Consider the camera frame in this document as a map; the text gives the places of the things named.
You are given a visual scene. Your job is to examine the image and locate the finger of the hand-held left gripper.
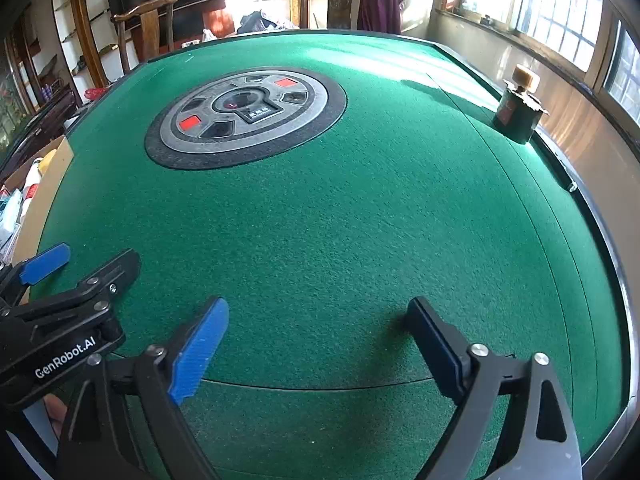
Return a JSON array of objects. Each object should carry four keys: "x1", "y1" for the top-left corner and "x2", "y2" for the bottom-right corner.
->
[
  {"x1": 0, "y1": 248, "x2": 142, "y2": 329},
  {"x1": 0, "y1": 242, "x2": 71, "y2": 307}
]

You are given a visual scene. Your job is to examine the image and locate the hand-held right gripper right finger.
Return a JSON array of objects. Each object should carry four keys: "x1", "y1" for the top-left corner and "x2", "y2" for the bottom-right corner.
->
[{"x1": 402, "y1": 296, "x2": 583, "y2": 480}]

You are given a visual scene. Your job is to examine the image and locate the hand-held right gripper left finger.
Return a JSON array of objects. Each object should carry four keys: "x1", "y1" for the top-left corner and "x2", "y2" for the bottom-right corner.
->
[{"x1": 55, "y1": 296, "x2": 231, "y2": 480}]

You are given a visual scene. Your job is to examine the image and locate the cardboard box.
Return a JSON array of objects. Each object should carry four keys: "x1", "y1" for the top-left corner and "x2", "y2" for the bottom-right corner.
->
[{"x1": 0, "y1": 135, "x2": 76, "y2": 306}]

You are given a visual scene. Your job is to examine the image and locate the white medicine bottle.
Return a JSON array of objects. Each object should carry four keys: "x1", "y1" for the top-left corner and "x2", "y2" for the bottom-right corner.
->
[{"x1": 22, "y1": 157, "x2": 43, "y2": 200}]

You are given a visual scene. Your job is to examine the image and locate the dark mahjong table white legs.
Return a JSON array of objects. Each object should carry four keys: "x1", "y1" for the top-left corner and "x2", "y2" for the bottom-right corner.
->
[{"x1": 0, "y1": 87, "x2": 86, "y2": 171}]

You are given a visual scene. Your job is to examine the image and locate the round grey table control panel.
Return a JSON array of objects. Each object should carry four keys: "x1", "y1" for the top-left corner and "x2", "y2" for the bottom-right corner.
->
[{"x1": 144, "y1": 67, "x2": 347, "y2": 168}]

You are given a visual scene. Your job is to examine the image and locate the green jar with cork stopper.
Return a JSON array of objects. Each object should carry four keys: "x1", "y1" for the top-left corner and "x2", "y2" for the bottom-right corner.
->
[{"x1": 491, "y1": 65, "x2": 550, "y2": 145}]

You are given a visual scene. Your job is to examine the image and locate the brown wooden chair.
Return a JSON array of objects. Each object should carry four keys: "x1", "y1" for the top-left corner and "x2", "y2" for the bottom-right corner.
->
[{"x1": 111, "y1": 0, "x2": 181, "y2": 78}]

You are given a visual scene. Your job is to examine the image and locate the dark clothing pile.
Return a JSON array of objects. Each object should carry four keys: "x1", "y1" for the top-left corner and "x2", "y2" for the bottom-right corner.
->
[{"x1": 237, "y1": 10, "x2": 301, "y2": 33}]

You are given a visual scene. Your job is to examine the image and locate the purple cloth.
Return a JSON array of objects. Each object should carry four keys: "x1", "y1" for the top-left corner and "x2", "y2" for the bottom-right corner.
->
[{"x1": 357, "y1": 0, "x2": 408, "y2": 36}]

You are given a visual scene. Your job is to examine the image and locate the wooden framed windows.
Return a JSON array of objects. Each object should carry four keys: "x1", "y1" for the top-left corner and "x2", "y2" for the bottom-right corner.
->
[{"x1": 435, "y1": 0, "x2": 640, "y2": 126}]

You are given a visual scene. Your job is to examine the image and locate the wooden chair with carved back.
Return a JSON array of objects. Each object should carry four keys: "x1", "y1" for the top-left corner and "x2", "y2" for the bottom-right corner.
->
[{"x1": 294, "y1": 0, "x2": 406, "y2": 33}]

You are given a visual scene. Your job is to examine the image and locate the white wall shelf unit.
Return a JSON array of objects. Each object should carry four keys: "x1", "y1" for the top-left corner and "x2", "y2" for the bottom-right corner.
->
[{"x1": 10, "y1": 0, "x2": 126, "y2": 111}]

